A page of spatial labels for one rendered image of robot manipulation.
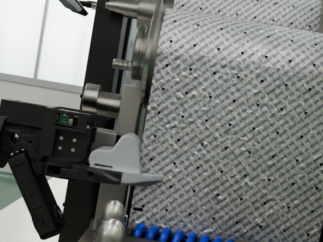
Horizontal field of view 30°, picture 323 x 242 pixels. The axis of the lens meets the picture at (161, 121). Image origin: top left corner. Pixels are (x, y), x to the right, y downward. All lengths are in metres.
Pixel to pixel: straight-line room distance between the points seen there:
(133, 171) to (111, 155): 0.03
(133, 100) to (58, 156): 0.14
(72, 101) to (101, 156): 5.69
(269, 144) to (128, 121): 0.20
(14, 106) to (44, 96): 5.72
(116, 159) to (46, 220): 0.12
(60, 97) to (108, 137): 5.62
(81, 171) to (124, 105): 0.14
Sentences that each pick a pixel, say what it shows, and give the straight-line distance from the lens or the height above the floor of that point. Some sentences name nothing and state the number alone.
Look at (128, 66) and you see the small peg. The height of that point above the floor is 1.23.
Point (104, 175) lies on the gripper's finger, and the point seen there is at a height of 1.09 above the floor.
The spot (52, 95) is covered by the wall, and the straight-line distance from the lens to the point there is 6.46.
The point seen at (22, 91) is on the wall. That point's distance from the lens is 6.53.
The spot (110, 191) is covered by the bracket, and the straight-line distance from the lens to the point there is 0.84.
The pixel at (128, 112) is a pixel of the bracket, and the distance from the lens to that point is 0.82.
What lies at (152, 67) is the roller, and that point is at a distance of 0.75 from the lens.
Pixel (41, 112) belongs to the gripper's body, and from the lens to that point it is 0.74.
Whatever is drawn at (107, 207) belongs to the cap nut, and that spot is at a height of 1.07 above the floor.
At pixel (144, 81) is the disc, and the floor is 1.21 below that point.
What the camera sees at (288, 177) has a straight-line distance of 0.76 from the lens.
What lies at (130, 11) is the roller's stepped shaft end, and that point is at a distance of 1.05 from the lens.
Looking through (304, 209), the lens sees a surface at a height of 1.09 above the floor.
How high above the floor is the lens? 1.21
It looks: 3 degrees down
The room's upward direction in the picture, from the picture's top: 10 degrees clockwise
